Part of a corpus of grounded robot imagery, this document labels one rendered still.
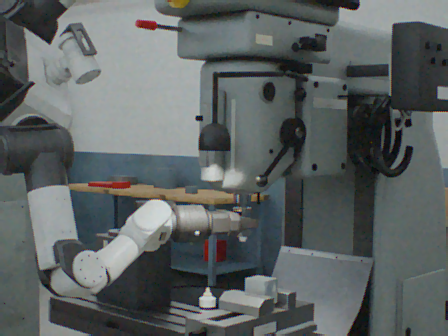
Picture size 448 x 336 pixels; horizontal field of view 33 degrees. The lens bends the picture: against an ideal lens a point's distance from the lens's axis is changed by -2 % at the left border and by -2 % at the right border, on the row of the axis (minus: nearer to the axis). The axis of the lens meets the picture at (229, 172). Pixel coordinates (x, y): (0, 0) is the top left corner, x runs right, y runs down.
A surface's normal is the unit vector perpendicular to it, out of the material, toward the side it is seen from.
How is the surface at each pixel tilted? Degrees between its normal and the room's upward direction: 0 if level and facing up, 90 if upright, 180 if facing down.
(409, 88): 90
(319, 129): 90
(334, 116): 90
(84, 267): 70
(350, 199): 90
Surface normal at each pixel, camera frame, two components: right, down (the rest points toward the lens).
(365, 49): 0.75, 0.04
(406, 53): -0.66, 0.03
